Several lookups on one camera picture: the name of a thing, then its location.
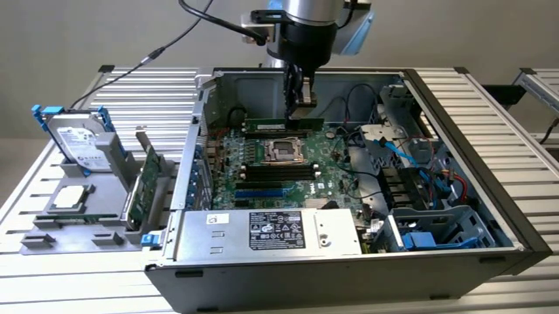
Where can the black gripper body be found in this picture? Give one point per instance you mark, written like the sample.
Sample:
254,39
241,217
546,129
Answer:
308,42

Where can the green RAM stick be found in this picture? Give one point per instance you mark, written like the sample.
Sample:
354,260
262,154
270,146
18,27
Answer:
79,217
266,124

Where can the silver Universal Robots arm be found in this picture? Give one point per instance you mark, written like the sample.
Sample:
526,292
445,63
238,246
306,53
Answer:
313,10

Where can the black RAM slots pair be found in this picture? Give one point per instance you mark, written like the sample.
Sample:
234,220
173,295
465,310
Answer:
275,133

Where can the black RAM slots bank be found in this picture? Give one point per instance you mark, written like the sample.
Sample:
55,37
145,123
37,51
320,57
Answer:
279,173

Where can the CPU socket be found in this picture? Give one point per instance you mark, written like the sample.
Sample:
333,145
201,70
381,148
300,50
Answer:
282,150

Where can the green Dell motherboard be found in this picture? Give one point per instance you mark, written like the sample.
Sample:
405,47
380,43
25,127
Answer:
332,170

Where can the black expansion slot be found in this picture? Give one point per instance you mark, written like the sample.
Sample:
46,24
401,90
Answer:
258,185

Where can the blue expansion slot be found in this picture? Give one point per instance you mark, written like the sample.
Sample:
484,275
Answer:
258,193

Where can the green graphics card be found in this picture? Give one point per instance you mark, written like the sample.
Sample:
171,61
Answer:
146,183

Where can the silver power supply unit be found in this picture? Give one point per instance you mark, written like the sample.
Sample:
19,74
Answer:
235,235

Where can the black box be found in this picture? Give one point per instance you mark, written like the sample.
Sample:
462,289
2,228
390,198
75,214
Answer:
502,95

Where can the grey disk bay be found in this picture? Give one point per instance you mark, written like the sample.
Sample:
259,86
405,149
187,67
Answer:
441,225

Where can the silver hard disk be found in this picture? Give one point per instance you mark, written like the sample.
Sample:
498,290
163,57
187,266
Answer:
77,140

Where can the aluminium slat side table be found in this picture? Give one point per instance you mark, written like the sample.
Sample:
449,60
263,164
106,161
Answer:
540,88

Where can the blue case latch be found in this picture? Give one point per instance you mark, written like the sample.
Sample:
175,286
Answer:
150,240

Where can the open black PC case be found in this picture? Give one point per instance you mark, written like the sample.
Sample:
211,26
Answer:
306,281

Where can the blue disk caddy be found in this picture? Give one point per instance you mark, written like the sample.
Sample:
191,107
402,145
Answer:
46,112

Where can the silver CPU chip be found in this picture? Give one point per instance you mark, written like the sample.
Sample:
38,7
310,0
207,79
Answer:
70,198

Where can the grey parts rack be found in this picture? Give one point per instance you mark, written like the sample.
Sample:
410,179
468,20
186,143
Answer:
110,235

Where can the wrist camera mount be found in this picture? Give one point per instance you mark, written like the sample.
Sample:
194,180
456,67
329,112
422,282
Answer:
258,24

